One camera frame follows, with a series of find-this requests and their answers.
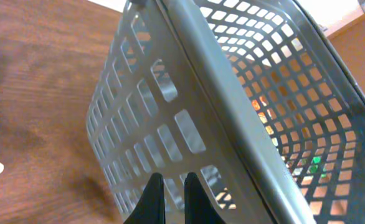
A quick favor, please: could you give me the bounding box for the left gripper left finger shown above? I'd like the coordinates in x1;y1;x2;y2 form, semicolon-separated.
123;173;166;224

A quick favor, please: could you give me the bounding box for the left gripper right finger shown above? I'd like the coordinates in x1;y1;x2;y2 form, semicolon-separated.
184;172;225;224

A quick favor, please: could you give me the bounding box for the grey plastic shopping basket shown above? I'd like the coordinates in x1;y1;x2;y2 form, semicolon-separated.
86;0;365;223

